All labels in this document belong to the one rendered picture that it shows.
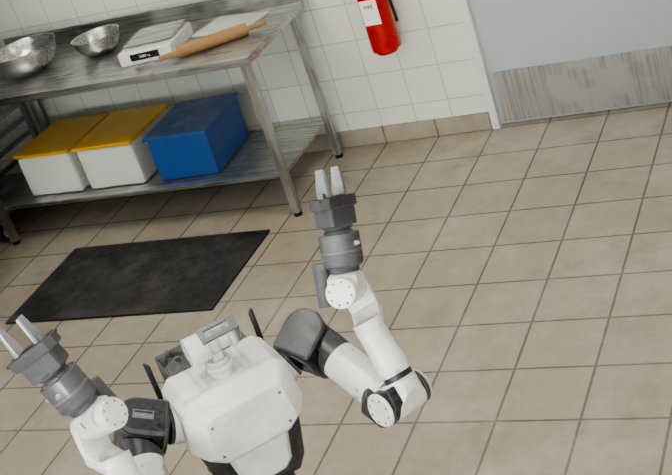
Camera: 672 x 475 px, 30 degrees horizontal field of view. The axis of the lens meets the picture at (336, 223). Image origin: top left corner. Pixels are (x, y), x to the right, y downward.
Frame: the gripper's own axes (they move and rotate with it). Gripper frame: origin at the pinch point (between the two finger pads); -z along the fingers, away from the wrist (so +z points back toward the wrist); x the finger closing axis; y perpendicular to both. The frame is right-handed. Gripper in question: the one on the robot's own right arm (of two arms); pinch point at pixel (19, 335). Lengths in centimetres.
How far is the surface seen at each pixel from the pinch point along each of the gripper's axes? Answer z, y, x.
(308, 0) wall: 12, -429, -14
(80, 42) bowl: -45, -431, -127
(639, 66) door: 134, -397, 102
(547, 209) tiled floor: 142, -318, 38
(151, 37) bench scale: -24, -397, -82
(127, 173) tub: 23, -401, -143
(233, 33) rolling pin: -1, -384, -43
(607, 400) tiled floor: 163, -173, 41
